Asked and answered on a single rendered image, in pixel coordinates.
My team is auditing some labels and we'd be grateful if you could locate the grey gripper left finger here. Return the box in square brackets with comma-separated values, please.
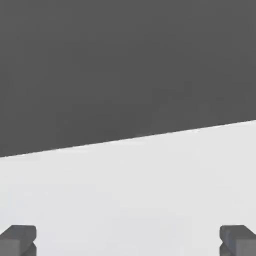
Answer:
[0, 224, 38, 256]

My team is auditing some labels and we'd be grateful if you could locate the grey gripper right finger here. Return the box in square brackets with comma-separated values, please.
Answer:
[219, 224, 256, 256]

